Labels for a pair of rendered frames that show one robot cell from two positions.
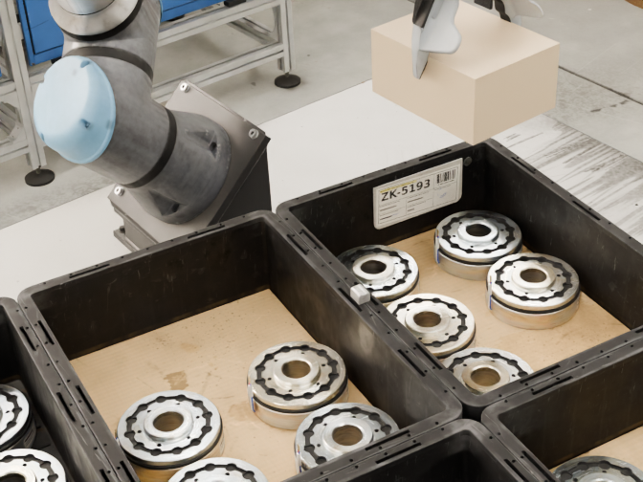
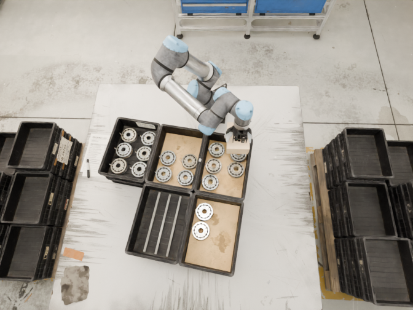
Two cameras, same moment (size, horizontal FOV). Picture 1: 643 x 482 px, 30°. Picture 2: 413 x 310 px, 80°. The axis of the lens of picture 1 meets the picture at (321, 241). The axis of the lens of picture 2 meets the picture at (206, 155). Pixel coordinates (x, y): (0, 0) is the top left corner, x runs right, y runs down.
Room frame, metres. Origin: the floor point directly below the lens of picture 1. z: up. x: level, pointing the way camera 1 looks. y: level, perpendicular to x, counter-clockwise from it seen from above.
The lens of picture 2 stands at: (0.63, -0.41, 2.35)
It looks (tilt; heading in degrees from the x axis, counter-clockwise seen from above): 70 degrees down; 43
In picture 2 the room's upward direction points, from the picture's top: 6 degrees counter-clockwise
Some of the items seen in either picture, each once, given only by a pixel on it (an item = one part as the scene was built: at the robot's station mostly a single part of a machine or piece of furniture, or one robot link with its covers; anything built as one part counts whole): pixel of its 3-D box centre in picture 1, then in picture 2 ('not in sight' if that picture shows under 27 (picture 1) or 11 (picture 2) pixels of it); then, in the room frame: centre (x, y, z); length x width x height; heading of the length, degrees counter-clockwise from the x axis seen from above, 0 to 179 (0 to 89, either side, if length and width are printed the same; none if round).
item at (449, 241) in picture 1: (477, 235); (238, 153); (1.16, -0.18, 0.86); 0.10 x 0.10 x 0.01
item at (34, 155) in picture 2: not in sight; (48, 153); (0.34, 1.21, 0.37); 0.40 x 0.30 x 0.45; 36
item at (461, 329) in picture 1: (427, 323); (213, 165); (1.00, -0.11, 0.86); 0.10 x 0.10 x 0.01
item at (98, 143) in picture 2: not in sight; (99, 154); (0.61, 0.63, 0.70); 0.33 x 0.23 x 0.01; 36
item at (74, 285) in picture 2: not in sight; (74, 285); (-0.07, 0.13, 0.71); 0.22 x 0.19 x 0.01; 36
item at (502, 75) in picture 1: (462, 68); (237, 138); (1.15, -0.16, 1.08); 0.16 x 0.12 x 0.07; 36
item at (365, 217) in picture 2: not in sight; (358, 211); (1.53, -1.14, 0.31); 0.40 x 0.30 x 0.34; 36
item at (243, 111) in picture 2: not in sight; (243, 112); (1.14, -0.17, 1.40); 0.09 x 0.08 x 0.11; 83
